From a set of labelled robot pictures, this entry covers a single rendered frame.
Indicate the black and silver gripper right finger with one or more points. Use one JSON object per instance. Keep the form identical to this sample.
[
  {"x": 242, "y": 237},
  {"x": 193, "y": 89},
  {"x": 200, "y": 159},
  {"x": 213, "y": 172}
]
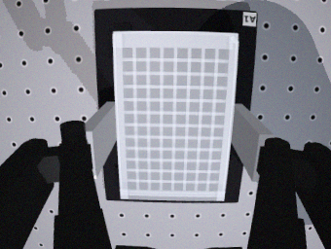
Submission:
[{"x": 268, "y": 161}]

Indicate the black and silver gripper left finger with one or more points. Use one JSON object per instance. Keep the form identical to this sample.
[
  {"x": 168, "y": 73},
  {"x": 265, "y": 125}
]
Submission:
[{"x": 84, "y": 149}]

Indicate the grey flat base plate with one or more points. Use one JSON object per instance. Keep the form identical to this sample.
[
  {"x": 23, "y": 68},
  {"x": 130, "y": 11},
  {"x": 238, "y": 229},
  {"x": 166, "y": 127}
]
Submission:
[{"x": 48, "y": 77}]

